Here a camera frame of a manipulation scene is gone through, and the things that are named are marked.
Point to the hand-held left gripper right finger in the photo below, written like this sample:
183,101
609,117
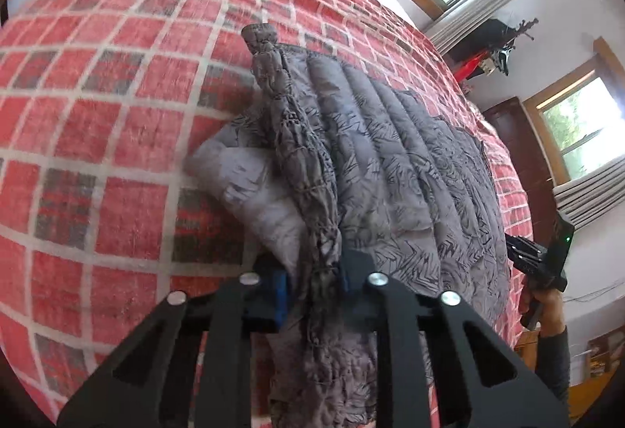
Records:
354,284

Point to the colourful printed box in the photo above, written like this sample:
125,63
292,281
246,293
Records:
603,354

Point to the small wooden frame window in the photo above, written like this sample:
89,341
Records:
576,130

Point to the grey quilted jacket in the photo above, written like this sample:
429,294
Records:
390,164

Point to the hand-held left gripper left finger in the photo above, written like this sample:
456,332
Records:
273,296

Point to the wooden coat rack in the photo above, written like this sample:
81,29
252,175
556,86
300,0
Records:
520,30

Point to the grey curtain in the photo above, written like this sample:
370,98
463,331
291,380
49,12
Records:
595,198
488,3

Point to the red hanging tassel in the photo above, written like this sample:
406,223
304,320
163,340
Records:
471,66

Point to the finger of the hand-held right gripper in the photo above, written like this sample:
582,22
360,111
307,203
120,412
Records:
522,254

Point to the person's right forearm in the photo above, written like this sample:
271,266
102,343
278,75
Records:
556,369

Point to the black and red items on dresser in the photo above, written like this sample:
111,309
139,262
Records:
481,37

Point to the person's right hand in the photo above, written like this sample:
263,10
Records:
549,310

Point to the red plaid blanket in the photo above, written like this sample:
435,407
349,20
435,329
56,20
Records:
97,115

